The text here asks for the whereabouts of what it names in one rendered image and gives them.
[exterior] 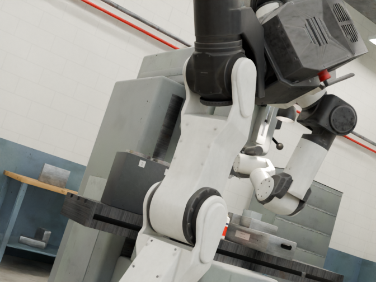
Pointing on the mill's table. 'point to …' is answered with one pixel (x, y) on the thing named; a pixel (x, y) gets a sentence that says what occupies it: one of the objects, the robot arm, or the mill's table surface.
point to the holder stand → (132, 180)
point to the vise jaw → (258, 225)
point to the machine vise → (257, 239)
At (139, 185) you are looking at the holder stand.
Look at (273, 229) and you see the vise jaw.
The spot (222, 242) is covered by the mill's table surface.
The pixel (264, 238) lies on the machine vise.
